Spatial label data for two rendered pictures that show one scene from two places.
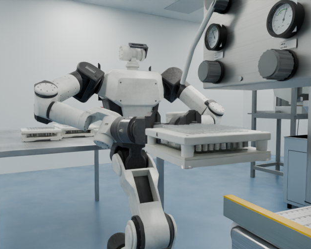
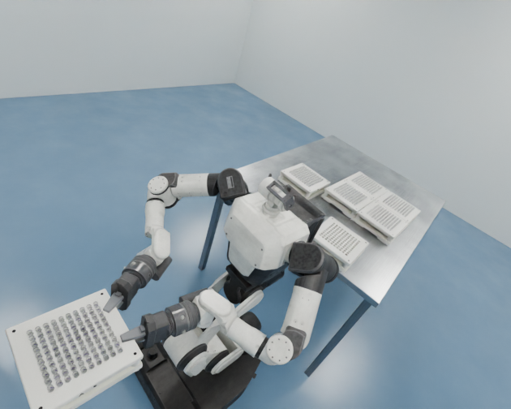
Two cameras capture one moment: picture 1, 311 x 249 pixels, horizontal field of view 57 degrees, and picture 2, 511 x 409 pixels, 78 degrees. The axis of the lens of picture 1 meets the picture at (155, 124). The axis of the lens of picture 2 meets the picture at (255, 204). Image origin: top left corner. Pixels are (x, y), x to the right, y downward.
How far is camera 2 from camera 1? 1.32 m
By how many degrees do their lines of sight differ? 63
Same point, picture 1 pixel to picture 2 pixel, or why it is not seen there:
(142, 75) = (256, 230)
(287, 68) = not seen: outside the picture
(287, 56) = not seen: outside the picture
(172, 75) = (302, 256)
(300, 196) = not seen: outside the picture
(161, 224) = (178, 352)
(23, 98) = (449, 102)
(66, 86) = (188, 188)
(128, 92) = (234, 233)
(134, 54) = (270, 197)
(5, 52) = (470, 32)
